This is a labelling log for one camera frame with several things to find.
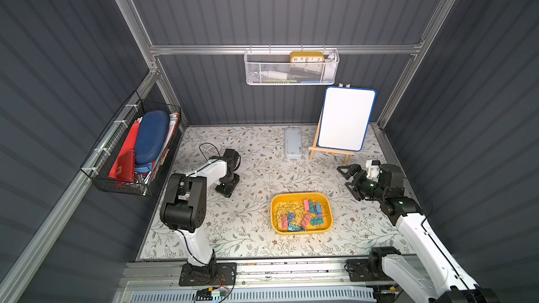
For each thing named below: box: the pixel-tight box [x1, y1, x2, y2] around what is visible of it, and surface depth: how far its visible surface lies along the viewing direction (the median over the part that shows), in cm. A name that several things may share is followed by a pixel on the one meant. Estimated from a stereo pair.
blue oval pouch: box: [134, 110, 171, 166], surface depth 75 cm
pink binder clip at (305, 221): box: [301, 214, 311, 228], surface depth 86 cm
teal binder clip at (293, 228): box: [287, 223, 304, 233], surface depth 82 cm
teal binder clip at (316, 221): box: [310, 216, 324, 226], surface depth 85 cm
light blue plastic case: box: [284, 126, 303, 160], surface depth 111 cm
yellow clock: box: [289, 51, 325, 64], surface depth 90 cm
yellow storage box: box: [270, 192, 334, 235], surface depth 88 cm
